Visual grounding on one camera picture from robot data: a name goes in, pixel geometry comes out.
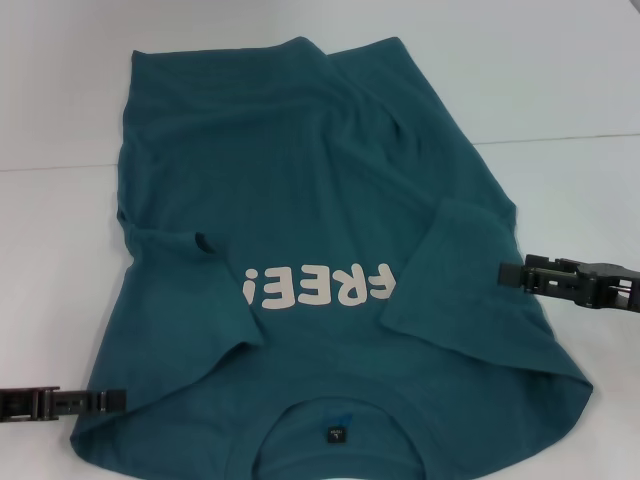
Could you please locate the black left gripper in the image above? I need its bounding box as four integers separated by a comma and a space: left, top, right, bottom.
0, 385, 127, 426

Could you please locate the teal t-shirt with FREE print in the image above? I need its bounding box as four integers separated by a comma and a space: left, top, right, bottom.
68, 35, 595, 480

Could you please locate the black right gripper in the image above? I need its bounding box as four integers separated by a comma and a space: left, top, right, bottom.
498, 253, 640, 315

